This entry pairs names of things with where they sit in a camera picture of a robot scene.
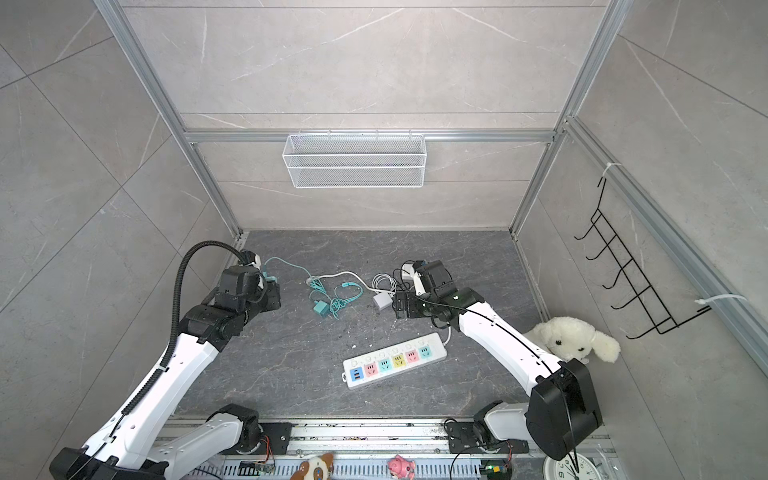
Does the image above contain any teal charger cube front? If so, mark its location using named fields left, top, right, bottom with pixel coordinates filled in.
left=313, top=300, right=330, bottom=317

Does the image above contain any white multicolour power strip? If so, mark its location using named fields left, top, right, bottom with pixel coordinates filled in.
left=342, top=333, right=447, bottom=389

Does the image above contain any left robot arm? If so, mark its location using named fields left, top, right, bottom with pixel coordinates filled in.
left=49, top=240, right=281, bottom=479

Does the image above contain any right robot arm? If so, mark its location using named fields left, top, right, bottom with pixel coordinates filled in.
left=392, top=260, right=603, bottom=460

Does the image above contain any white charger cube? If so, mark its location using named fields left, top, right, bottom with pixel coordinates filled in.
left=373, top=292, right=393, bottom=311

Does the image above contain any white plush dog toy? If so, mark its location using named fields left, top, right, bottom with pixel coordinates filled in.
left=524, top=316, right=621, bottom=364

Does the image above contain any pink plush toy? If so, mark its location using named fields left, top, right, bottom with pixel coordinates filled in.
left=387, top=455, right=416, bottom=480

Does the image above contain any brown white plush toy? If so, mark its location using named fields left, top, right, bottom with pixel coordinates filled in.
left=290, top=452, right=334, bottom=480

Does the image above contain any white alarm clock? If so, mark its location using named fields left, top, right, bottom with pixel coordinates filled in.
left=542, top=454, right=603, bottom=480

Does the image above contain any white power strip cord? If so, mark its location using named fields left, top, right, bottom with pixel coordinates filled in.
left=305, top=271, right=452, bottom=347

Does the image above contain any teal multi-head cable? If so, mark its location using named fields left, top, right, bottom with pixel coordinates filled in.
left=263, top=256, right=365, bottom=320

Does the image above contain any white wire mesh basket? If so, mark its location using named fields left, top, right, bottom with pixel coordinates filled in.
left=282, top=133, right=428, bottom=189

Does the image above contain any black wall hook rack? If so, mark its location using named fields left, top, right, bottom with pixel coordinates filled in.
left=574, top=178, right=712, bottom=340

